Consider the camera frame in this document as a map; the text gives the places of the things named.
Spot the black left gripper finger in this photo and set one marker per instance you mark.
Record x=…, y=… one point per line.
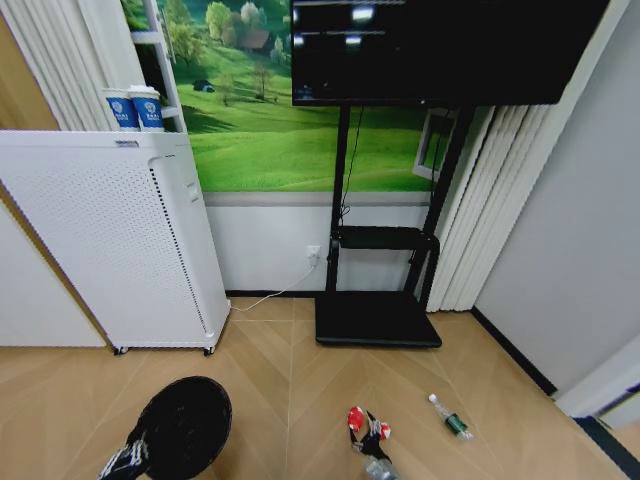
x=138, y=447
x=111, y=467

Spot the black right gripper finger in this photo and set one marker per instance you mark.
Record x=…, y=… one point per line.
x=358, y=445
x=374, y=425

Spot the red white wrapper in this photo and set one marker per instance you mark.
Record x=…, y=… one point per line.
x=357, y=419

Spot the black mesh trash bin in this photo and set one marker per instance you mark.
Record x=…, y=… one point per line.
x=190, y=425

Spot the black television floor stand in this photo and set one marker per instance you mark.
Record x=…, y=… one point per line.
x=375, y=315

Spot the clear bottle green label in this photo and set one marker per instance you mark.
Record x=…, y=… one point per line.
x=452, y=422

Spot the white perforated air purifier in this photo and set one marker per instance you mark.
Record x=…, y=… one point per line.
x=110, y=240

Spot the white pleated curtain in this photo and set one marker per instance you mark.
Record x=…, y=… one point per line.
x=65, y=65
x=480, y=210

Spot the green meadow landscape mural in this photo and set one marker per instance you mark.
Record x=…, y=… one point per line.
x=260, y=130

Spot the blue white paper cup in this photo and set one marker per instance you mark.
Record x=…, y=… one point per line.
x=122, y=112
x=148, y=111

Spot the black television screen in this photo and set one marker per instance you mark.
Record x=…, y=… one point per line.
x=440, y=50

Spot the white wall socket plug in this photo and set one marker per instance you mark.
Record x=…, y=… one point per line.
x=313, y=256

